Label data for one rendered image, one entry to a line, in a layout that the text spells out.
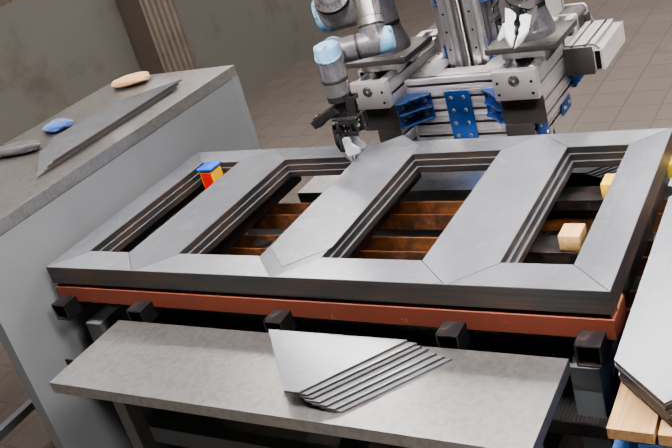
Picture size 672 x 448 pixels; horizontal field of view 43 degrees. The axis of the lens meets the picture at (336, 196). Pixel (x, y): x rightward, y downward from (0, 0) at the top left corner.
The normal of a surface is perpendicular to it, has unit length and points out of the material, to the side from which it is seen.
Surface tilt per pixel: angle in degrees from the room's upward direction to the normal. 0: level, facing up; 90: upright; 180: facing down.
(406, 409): 0
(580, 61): 90
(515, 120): 90
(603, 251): 0
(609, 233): 0
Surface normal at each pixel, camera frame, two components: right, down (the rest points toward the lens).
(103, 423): 0.85, -0.01
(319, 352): -0.25, -0.88
